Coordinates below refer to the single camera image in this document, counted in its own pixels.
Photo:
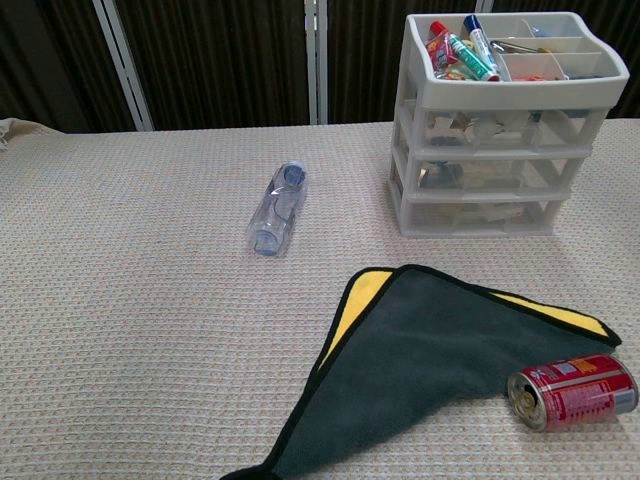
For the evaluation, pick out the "clear drawer with white knob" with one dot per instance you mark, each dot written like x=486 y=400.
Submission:
x=505 y=132

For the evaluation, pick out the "clear plastic drawer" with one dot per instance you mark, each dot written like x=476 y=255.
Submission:
x=480 y=215
x=500 y=175

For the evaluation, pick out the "white drawer organizer box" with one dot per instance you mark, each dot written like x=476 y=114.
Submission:
x=505 y=92

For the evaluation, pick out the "clear plastic water bottle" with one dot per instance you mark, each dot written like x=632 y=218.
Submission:
x=277 y=210

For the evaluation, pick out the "grey and yellow microfiber cloth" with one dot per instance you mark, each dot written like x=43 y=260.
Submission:
x=415 y=360

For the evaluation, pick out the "beige woven tablecloth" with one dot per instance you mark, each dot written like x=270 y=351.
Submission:
x=150 y=300

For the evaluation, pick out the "red snack packet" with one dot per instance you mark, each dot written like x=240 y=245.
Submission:
x=440 y=50

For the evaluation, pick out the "red capped green marker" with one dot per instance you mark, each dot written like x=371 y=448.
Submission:
x=465 y=55

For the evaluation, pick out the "blue capped white marker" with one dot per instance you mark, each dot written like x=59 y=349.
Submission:
x=482 y=47

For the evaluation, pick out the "red soda can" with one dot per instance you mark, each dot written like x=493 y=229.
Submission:
x=580 y=392

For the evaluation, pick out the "dark folding screen grey frame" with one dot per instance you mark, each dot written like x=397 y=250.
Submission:
x=225 y=60

